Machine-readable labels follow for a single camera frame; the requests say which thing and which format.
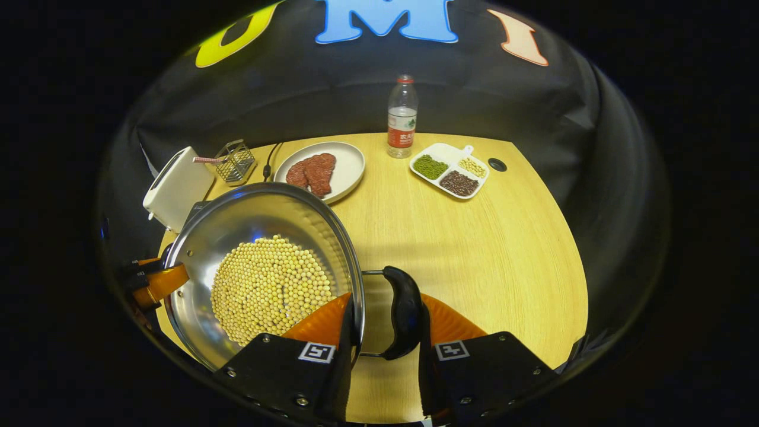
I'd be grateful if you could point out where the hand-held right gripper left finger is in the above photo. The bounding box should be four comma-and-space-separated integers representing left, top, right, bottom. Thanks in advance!
213, 292, 356, 423

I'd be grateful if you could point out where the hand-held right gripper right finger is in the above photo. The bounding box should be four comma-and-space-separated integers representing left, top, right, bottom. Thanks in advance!
418, 294, 558, 425

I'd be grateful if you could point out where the black induction cooktop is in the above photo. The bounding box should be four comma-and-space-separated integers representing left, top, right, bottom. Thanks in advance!
183, 200, 213, 233

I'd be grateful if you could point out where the steel pot with black handles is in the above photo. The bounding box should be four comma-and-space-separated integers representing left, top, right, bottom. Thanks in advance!
161, 182, 425, 373

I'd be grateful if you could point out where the pile of soybeans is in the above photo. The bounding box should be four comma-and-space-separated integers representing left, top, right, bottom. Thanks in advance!
211, 235, 337, 348

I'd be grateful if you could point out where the white toaster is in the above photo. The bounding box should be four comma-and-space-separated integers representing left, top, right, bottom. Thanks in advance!
142, 146, 215, 234

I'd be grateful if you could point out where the reddish brown meat slice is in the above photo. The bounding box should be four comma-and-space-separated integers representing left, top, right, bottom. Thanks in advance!
286, 159, 309, 189
304, 153, 337, 197

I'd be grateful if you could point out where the heap of dark red beans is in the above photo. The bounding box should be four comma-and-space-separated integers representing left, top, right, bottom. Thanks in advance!
439, 171, 480, 197

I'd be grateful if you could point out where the heap of green mung beans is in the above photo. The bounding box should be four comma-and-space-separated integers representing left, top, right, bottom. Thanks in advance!
413, 155, 449, 180

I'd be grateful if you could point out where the round white plate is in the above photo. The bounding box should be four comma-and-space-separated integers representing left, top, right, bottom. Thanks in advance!
274, 141, 366, 205

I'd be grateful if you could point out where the white divided dish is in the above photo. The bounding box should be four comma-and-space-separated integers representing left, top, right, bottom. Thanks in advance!
409, 143, 490, 200

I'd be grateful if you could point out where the clear plastic water bottle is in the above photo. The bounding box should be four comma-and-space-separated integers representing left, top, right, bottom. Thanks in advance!
387, 75, 419, 159

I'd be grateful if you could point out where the small wire basket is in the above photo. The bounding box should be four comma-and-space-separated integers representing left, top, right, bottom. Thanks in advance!
193, 139, 257, 183

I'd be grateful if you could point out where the black power cable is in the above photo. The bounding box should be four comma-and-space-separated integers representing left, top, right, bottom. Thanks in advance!
263, 142, 284, 182

